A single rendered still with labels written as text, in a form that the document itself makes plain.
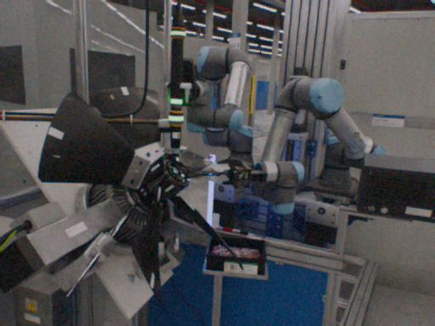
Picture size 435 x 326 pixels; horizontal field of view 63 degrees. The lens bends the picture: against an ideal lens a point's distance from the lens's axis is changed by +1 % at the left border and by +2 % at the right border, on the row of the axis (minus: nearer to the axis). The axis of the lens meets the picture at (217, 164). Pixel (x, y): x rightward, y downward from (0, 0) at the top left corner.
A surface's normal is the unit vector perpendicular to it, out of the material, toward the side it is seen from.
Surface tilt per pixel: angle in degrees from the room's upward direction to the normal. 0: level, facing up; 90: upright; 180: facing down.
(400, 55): 91
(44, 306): 90
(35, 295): 90
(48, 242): 50
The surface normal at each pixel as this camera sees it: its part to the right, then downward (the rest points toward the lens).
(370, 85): -0.33, 0.19
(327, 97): 0.47, 0.14
